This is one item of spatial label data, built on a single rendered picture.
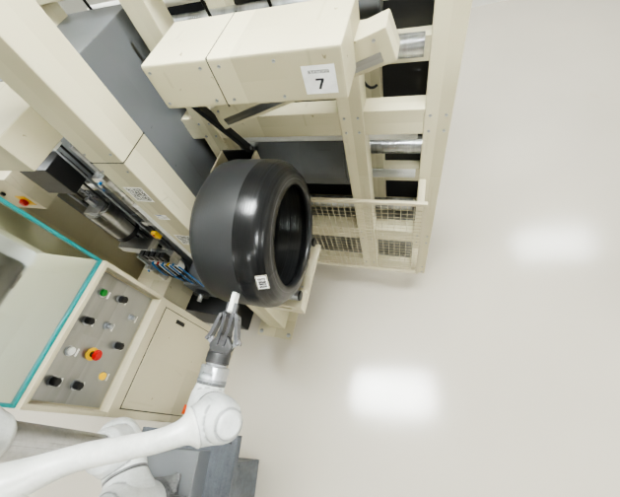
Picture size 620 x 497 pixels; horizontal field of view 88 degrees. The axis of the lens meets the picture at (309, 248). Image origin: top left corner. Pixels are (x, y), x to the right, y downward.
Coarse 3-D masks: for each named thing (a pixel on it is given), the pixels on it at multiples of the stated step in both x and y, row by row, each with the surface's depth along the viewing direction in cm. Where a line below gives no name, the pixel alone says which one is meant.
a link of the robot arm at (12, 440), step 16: (0, 416) 83; (0, 432) 81; (16, 432) 86; (32, 432) 91; (48, 432) 96; (64, 432) 101; (80, 432) 107; (112, 432) 119; (128, 432) 124; (0, 448) 81; (16, 448) 86; (32, 448) 90; (48, 448) 95; (112, 464) 115; (128, 464) 118; (144, 464) 122
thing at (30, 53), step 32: (0, 0) 64; (32, 0) 69; (0, 32) 64; (32, 32) 69; (0, 64) 71; (32, 64) 70; (64, 64) 76; (32, 96) 77; (64, 96) 77; (96, 96) 84; (64, 128) 86; (96, 128) 85; (128, 128) 94; (96, 160) 95; (128, 160) 95; (160, 160) 106; (128, 192) 108; (160, 192) 108; (160, 224) 124
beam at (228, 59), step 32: (320, 0) 89; (352, 0) 85; (192, 32) 98; (224, 32) 93; (256, 32) 88; (288, 32) 84; (320, 32) 81; (352, 32) 85; (160, 64) 92; (192, 64) 90; (224, 64) 87; (256, 64) 85; (288, 64) 83; (352, 64) 89; (192, 96) 99; (224, 96) 97; (256, 96) 94; (288, 96) 92; (320, 96) 89
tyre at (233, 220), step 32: (256, 160) 117; (224, 192) 105; (256, 192) 102; (288, 192) 146; (192, 224) 106; (224, 224) 102; (256, 224) 101; (288, 224) 155; (192, 256) 110; (224, 256) 103; (256, 256) 102; (288, 256) 153; (224, 288) 111; (256, 288) 107; (288, 288) 123
